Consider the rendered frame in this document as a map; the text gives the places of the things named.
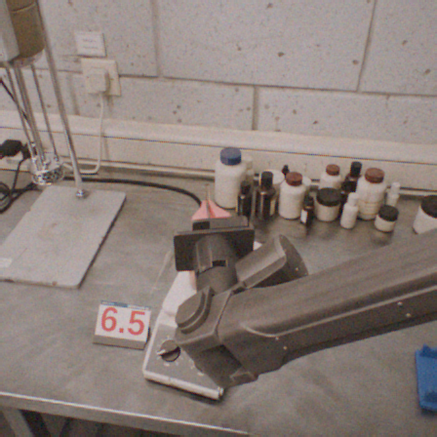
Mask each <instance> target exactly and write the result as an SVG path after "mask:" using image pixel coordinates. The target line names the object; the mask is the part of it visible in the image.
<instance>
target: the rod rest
mask: <svg viewBox="0 0 437 437"><path fill-rule="evenodd" d="M415 359H416V370H417V393H418V404H419V407H420V408H422V409H425V410H429V411H433V412H437V346H435V347H432V348H430V346H429V345H428V344H426V343H424V344H423V345H422V348H421V349H417V350H416V352H415Z"/></svg>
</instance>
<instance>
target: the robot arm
mask: <svg viewBox="0 0 437 437"><path fill-rule="evenodd" d="M209 210H210V218H208V215H207V207H206V203H205V201H203V202H202V205H201V207H200V208H199V210H198V212H197V213H196V214H195V215H194V216H193V217H192V230H189V231H178V229H177V228H175V229H174V230H173V237H174V249H175V261H176V271H178V272H184V271H194V273H195V281H196V291H197V294H195V295H193V296H192V297H190V298H188V299H185V300H184V301H183V302H182V303H181V304H180V305H179V308H178V312H177V316H176V319H175V321H176V323H177V324H178V326H177V328H176V330H175V333H174V341H175V342H176V343H177V344H178V346H179V347H180V348H181V349H182V350H183V351H184V352H185V353H186V354H187V355H188V356H189V357H190V358H191V359H192V360H193V361H194V363H195V364H197V366H198V367H199V368H200V369H201V370H202V371H203V372H204V373H205V374H206V375H207V376H208V377H209V378H210V379H211V380H212V381H213V382H214V383H215V384H216V385H217V386H218V388H221V389H227V388H231V387H235V386H239V385H242V384H247V383H251V382H255V381H258V377H259V375H261V374H265V373H269V372H273V371H277V370H279V369H280V368H281V367H283V366H285V365H286V364H288V363H290V362H292V361H294V360H297V359H298V358H300V357H302V356H305V355H307V354H310V353H313V352H316V351H320V350H323V349H324V350H326V349H330V348H333V347H337V346H341V345H345V344H348V343H350V342H354V341H358V340H361V339H365V338H371V337H374V336H378V335H385V334H389V333H393V332H397V331H400V330H403V329H407V328H410V327H413V326H417V325H421V324H424V323H428V322H431V321H435V320H437V226H436V227H434V228H431V229H429V230H426V231H423V232H421V233H420V234H417V235H415V236H412V237H410V238H407V239H404V240H402V241H399V242H397V243H394V244H391V245H389V246H387V247H382V248H379V249H377V250H374V251H371V252H369V253H366V254H363V255H362V256H360V257H358V258H353V259H351V260H348V261H345V262H343V263H340V264H339V265H333V266H331V267H328V268H325V269H323V270H320V271H318V272H316V273H313V274H311V275H309V273H308V270H307V267H306V265H305V263H304V262H303V260H302V258H301V257H300V255H299V253H298V251H297V250H296V248H295V247H294V244H292V243H291V242H290V240H289V239H288V238H287V237H285V236H284V235H283V234H279V235H277V236H275V237H274V238H273V239H272V240H270V241H268V242H267V243H264V244H262V245H261V246H259V247H257V248H256V249H254V238H255V231H254V225H253V224H252V223H249V222H248V218H247V217H245V216H241V217H232V216H231V214H230V213H228V212H227V211H225V210H223V209H221V208H219V207H217V206H216V205H215V204H214V203H213V202H212V201H211V200H210V203H209Z"/></svg>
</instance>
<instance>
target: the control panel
mask: <svg viewBox="0 0 437 437"><path fill-rule="evenodd" d="M176 328H177V327H173V326H169V325H165V324H161V323H159V324H158V330H157V333H156V336H155V340H154V342H153V344H152V348H151V351H150V354H149V358H148V361H147V364H146V367H145V369H146V370H148V371H151V372H154V373H157V374H160V375H164V376H167V377H173V378H176V379H179V380H183V381H186V382H190V383H193V384H197V385H199V386H203V387H206V388H210V389H218V386H217V385H216V384H215V383H214V382H213V381H212V380H211V379H210V378H209V377H208V376H207V375H206V374H205V373H204V372H203V371H200V370H198V369H197V367H196V366H195V364H194V361H193V360H192V359H191V358H190V357H189V356H188V355H187V354H186V353H185V352H184V351H183V350H182V349H181V348H179V357H178V359H177V360H176V361H174V362H166V361H164V360H163V359H162V358H161V356H159V355H157V351H158V350H159V349H160V346H161V344H162V343H163V342H165V341H168V340H174V333H175V330H176Z"/></svg>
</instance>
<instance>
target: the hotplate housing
mask: <svg viewBox="0 0 437 437"><path fill-rule="evenodd" d="M175 319H176V316H175V315H171V314H168V313H165V312H164V311H163V309H161V311H160V313H159V317H158V319H157V322H156V325H155V328H154V331H153V335H152V338H151V341H150V344H149V346H148V349H147V353H146V356H145V359H144V362H143V366H142V368H141V370H142V373H143V376H144V378H146V379H149V380H153V381H155V382H158V383H162V384H165V385H169V386H171V387H175V388H177V389H184V390H187V391H191V392H194V393H197V394H200V395H203V396H207V397H210V398H214V399H217V400H219V399H220V396H222V393H223V390H224V389H221V388H218V389H210V388H206V387H203V386H199V385H197V384H193V383H190V382H186V381H183V380H179V379H176V378H173V377H167V376H164V375H160V374H157V373H154V372H151V371H148V370H146V369H145V367H146V364H147V361H148V358H149V354H150V351H151V348H152V344H153V342H154V340H155V336H156V333H157V330H158V324H159V323H161V324H165V325H169V326H173V327H177V326H178V324H177V323H176V321H175Z"/></svg>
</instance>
